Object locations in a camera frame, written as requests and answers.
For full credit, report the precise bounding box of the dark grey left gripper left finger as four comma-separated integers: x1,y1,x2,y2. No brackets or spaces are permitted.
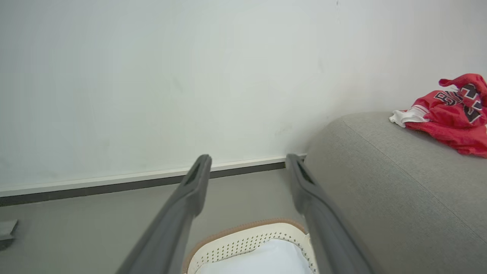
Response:
115,154,212,274

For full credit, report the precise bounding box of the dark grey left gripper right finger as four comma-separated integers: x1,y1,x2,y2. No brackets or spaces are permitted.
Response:
285,153,375,274

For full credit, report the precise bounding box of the red basketball jersey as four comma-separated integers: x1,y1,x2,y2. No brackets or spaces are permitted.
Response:
389,73,487,158

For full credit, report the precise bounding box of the cream perforated laundry basket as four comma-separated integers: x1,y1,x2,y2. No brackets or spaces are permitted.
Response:
182,219,320,274

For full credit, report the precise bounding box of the white garment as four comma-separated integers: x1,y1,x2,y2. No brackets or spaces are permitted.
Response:
196,239,313,274

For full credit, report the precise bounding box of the white and black baseboard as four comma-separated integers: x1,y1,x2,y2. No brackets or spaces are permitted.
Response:
0,153,307,207

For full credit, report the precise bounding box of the grey fabric sofa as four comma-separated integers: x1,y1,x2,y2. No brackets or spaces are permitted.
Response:
304,111,487,274

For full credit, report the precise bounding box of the grey metal floor bracket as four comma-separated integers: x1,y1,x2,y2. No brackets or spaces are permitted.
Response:
0,220,19,250

